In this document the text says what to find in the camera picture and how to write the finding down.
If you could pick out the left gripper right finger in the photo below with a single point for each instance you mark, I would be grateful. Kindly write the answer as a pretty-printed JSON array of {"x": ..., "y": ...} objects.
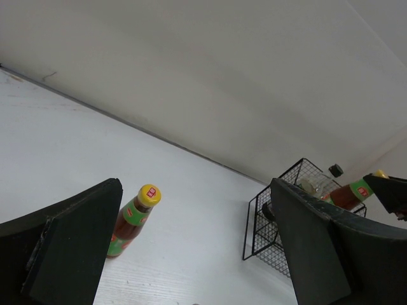
[{"x": 335, "y": 256}]

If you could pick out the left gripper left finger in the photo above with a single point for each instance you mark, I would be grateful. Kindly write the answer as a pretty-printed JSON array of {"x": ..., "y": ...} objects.
[{"x": 56, "y": 255}]

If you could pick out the tall clear black-cap bottle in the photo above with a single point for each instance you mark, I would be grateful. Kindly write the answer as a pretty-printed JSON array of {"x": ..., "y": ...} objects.
[{"x": 306, "y": 176}]

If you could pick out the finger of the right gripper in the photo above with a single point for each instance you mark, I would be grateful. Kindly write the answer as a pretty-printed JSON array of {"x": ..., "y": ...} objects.
[{"x": 391, "y": 193}]

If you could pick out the yellow-cap sauce bottle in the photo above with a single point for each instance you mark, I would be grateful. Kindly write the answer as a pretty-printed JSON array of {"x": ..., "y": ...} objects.
[
  {"x": 349, "y": 196},
  {"x": 131, "y": 219}
]

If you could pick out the black wire mesh rack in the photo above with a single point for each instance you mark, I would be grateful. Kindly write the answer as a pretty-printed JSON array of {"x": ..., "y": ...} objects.
[{"x": 262, "y": 240}]

